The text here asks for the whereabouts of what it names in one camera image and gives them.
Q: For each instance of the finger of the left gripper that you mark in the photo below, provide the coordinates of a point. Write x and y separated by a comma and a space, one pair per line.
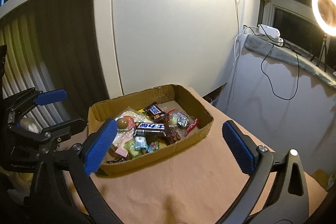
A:
50, 97
55, 132

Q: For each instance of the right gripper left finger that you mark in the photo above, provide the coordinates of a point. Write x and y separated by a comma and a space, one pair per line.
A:
83, 159

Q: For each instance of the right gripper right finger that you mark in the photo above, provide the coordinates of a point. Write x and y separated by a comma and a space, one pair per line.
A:
287, 201

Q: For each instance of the round chocolate ball pack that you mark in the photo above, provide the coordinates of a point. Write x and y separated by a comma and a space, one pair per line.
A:
125, 123

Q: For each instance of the long Snickers bar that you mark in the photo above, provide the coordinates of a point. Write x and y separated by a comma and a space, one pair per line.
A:
144, 129

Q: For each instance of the small Snickers bar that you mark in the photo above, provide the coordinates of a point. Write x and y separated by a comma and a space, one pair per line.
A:
156, 114

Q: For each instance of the pink candy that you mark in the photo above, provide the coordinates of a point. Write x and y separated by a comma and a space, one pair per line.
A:
121, 150

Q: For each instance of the black white patterned packet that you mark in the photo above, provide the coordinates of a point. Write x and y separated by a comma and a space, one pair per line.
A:
115, 161

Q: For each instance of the green mint candy pack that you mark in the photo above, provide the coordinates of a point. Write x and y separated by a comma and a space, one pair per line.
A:
140, 143

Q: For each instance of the clear bag dark snack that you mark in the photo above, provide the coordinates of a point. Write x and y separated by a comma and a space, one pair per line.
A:
172, 136

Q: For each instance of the red date bag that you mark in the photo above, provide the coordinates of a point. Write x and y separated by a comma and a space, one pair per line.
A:
178, 118

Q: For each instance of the small red candy packet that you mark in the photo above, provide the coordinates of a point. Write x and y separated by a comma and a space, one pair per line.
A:
192, 126

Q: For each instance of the small green candy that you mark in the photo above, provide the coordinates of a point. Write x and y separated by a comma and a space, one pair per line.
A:
130, 148

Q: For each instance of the brown cardboard box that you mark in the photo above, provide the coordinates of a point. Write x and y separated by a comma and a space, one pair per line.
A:
168, 97

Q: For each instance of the white cabinet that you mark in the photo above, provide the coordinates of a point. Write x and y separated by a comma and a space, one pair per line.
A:
146, 43

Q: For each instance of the grey windowsill cloth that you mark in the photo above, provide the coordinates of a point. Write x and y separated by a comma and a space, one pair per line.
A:
261, 47

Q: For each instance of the ring light on tripod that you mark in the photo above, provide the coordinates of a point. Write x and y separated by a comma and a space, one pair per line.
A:
324, 14

